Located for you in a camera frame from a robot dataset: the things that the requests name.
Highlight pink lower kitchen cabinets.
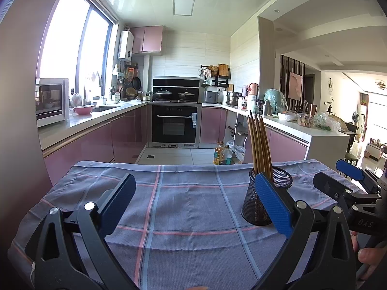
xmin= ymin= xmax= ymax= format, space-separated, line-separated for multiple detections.
xmin=42 ymin=104 xmax=152 ymax=185
xmin=200 ymin=107 xmax=309 ymax=164

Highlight bunch of wooden chopsticks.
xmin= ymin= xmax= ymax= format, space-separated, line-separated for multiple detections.
xmin=246 ymin=111 xmax=274 ymax=222

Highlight kitchen window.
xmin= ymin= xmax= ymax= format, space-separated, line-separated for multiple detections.
xmin=38 ymin=0 xmax=117 ymax=97

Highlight pink wall cabinet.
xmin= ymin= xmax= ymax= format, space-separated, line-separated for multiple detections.
xmin=131 ymin=26 xmax=164 ymax=54

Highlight person's right hand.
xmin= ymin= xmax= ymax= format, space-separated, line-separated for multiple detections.
xmin=351 ymin=231 xmax=387 ymax=269

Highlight clear food container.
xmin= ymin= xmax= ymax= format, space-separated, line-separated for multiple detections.
xmin=297 ymin=113 xmax=315 ymax=128

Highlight ceiling light panel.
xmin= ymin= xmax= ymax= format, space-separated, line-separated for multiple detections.
xmin=172 ymin=0 xmax=194 ymax=16

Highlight black wall rack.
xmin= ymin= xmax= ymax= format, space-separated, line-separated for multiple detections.
xmin=200 ymin=63 xmax=232 ymax=87

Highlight pink bowl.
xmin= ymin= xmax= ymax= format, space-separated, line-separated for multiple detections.
xmin=73 ymin=105 xmax=95 ymax=116

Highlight white water heater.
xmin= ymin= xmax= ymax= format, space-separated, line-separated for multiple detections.
xmin=118 ymin=31 xmax=134 ymax=60

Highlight white plastic bag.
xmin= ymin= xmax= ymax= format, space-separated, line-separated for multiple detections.
xmin=228 ymin=144 xmax=246 ymax=164

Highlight blue plaid tablecloth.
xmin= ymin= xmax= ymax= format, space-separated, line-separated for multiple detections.
xmin=7 ymin=159 xmax=368 ymax=290

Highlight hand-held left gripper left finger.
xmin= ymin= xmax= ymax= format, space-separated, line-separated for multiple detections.
xmin=24 ymin=173 xmax=137 ymax=290

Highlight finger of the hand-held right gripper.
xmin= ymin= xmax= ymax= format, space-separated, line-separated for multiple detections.
xmin=335 ymin=159 xmax=387 ymax=194
xmin=313 ymin=172 xmax=381 ymax=208

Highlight black range hood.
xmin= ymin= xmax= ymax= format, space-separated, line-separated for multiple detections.
xmin=153 ymin=78 xmax=201 ymax=95

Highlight mint green appliance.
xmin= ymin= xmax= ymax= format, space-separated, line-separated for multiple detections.
xmin=264 ymin=88 xmax=286 ymax=115

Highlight black built-in oven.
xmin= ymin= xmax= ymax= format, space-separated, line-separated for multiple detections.
xmin=151 ymin=104 xmax=200 ymax=144

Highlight white microwave oven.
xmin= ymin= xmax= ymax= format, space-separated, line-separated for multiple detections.
xmin=36 ymin=78 xmax=71 ymax=128

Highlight pink wall picture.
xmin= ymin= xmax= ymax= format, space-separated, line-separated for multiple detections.
xmin=288 ymin=72 xmax=304 ymax=101

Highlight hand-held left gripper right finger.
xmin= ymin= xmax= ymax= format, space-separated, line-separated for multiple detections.
xmin=255 ymin=172 xmax=357 ymax=290

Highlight black mesh utensil holder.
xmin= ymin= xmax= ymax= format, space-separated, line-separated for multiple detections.
xmin=241 ymin=167 xmax=293 ymax=226

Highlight yellow cooking oil bottle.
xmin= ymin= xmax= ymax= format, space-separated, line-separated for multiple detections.
xmin=214 ymin=141 xmax=226 ymax=165

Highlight steel stock pot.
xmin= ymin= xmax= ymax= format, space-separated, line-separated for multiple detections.
xmin=226 ymin=91 xmax=242 ymax=107

